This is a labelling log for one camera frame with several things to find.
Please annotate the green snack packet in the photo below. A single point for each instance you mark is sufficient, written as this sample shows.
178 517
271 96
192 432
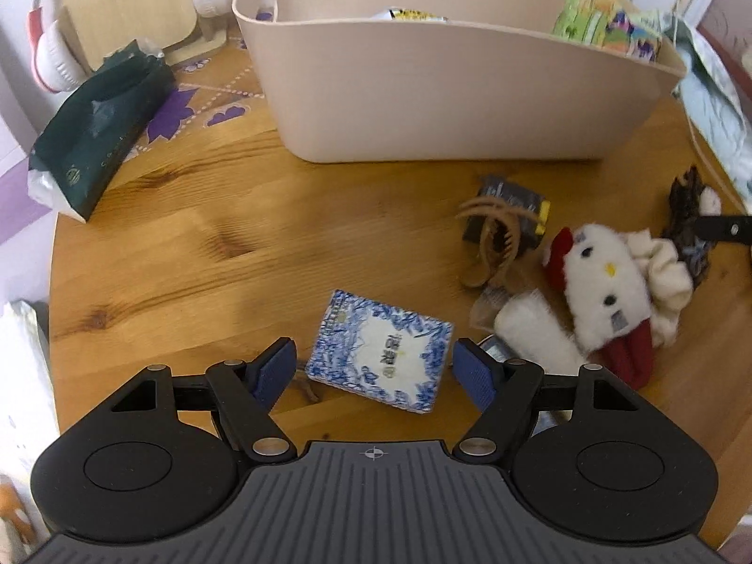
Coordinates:
614 25

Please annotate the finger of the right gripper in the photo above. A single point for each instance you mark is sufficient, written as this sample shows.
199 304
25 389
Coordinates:
723 228

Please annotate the beige plastic storage basket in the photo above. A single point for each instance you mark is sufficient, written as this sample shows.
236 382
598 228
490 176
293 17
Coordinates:
493 82

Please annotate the clear wrapped white packet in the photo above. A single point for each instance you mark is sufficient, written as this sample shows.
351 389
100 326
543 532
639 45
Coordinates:
526 324

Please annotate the brown hair claw clip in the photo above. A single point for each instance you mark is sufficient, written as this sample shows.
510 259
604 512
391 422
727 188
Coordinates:
492 266

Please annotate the white cat plush toy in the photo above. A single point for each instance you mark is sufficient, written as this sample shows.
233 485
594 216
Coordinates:
607 298

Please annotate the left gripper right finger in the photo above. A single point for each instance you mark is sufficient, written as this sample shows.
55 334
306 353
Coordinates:
504 393

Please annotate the light blue quilted cloth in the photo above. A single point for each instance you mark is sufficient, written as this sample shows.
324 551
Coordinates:
711 101

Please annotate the wooden headphone stand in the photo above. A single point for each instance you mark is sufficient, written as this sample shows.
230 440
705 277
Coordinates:
95 29

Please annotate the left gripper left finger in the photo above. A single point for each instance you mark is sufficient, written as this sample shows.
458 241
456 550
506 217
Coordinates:
244 393

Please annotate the purple flower table mat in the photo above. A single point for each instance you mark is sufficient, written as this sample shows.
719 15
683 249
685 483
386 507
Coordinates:
209 91

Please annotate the white red headphones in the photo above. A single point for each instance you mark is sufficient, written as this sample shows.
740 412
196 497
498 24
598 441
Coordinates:
54 66

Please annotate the cream fabric scrunchie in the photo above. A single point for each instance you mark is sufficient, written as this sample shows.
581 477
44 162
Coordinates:
669 283

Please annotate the black yellow small box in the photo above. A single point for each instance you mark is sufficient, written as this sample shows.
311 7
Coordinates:
531 232

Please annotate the colourful snack packet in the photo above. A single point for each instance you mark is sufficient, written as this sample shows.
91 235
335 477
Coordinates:
407 15

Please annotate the dark green tissue pack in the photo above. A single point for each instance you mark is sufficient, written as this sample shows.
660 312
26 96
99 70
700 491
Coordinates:
83 146

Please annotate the blue white patterned card box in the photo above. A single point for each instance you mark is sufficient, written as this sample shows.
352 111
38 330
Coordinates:
382 352

